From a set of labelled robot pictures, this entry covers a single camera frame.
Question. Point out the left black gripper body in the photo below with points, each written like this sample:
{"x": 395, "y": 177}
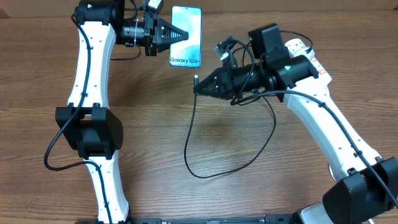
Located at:
{"x": 149, "y": 32}

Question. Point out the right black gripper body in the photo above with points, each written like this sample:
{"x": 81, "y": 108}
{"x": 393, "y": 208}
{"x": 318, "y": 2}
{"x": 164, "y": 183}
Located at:
{"x": 232, "y": 80}

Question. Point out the blue Samsung Galaxy smartphone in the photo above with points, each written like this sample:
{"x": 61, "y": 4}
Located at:
{"x": 187, "y": 52}

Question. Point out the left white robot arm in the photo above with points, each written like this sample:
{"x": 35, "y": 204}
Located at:
{"x": 87, "y": 122}

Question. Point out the white power strip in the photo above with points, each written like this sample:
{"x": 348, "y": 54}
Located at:
{"x": 297, "y": 47}

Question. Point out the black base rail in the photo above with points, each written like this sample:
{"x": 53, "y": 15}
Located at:
{"x": 199, "y": 220}

